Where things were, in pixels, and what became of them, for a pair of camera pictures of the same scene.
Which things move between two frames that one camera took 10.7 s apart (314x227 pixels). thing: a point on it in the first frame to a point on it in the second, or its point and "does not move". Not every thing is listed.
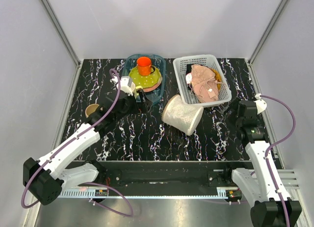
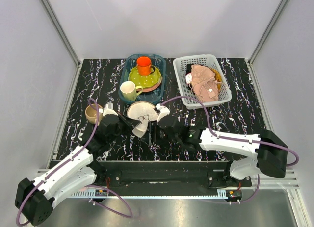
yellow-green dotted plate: [144, 81] does not move
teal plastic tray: [157, 95] does not move
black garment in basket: [188, 70] does not move
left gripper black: [145, 103] to [129, 123]
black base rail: [169, 174] does not move
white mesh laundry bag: [184, 117] to [144, 112]
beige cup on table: [91, 109] does not move
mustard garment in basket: [218, 77] does not move
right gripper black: [231, 105] to [152, 130]
